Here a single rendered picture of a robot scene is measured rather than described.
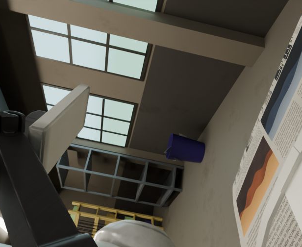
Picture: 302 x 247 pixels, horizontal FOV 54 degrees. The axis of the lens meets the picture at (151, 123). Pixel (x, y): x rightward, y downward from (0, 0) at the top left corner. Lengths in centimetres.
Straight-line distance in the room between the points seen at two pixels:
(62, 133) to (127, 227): 34
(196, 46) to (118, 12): 89
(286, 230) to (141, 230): 26
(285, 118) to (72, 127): 21
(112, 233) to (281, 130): 29
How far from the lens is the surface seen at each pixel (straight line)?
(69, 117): 16
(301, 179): 19
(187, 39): 327
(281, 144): 31
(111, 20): 325
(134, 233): 47
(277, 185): 21
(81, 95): 18
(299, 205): 19
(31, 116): 16
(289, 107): 32
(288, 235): 27
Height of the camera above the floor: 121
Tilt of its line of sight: 4 degrees down
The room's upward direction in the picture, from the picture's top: 78 degrees counter-clockwise
